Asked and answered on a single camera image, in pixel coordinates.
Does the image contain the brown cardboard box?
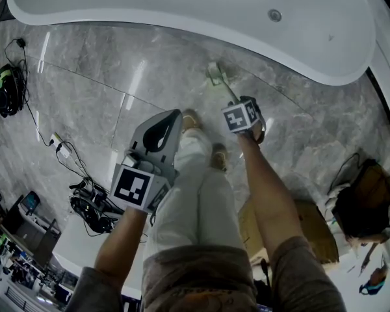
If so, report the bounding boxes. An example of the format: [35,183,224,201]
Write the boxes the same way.
[236,198,341,267]

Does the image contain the person's right forearm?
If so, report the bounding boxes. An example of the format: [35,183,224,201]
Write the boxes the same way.
[238,131,306,260]

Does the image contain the black device with green top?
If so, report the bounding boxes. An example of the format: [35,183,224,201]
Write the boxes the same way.
[0,63,24,119]

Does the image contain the person's left forearm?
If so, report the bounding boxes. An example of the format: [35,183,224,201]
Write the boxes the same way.
[94,205,151,276]

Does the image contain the white box stool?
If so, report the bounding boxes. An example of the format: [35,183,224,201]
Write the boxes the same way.
[51,212,144,302]

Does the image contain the dark cluttered desk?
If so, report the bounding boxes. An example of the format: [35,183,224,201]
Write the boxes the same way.
[0,186,63,306]

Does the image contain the bundle of black cables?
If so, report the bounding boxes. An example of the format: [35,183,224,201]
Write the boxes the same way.
[68,178,125,237]

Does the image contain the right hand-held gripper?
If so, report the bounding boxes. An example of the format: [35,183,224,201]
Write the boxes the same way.
[221,96,267,135]

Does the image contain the pale green long-handled brush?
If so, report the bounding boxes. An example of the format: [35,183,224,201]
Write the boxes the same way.
[208,62,241,105]

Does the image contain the white and dark green bathtub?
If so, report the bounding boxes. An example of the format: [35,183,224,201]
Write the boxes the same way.
[6,0,378,86]

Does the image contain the white power strip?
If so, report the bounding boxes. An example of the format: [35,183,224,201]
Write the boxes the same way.
[49,133,73,159]

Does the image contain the long black cable with plug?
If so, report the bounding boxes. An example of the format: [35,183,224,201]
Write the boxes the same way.
[3,37,58,148]

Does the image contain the dark teal bin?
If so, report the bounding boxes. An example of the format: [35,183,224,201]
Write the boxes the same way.
[20,190,42,216]

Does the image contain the person's tan left shoe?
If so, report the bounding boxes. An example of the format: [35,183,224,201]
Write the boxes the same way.
[181,109,204,133]

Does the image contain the person's white trousers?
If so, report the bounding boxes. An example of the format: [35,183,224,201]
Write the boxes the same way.
[142,129,248,267]

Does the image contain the brown printed shirt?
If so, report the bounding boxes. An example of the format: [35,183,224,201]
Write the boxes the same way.
[64,235,346,312]

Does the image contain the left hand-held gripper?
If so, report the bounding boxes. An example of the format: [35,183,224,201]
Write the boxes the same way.
[109,109,183,213]

